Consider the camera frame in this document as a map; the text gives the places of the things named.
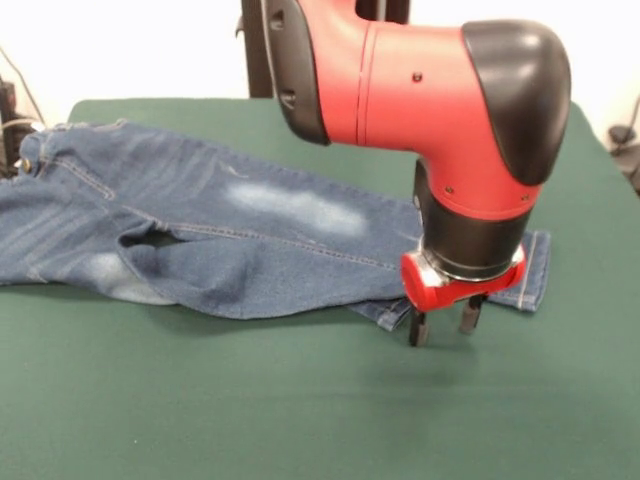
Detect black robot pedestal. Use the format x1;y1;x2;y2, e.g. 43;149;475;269
233;0;416;99

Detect blue denim jeans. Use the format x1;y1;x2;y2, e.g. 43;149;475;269
0;118;552;334

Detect dark green table cloth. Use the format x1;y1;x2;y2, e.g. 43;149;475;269
0;97;640;480

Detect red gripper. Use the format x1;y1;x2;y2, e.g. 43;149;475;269
400;243;527;348

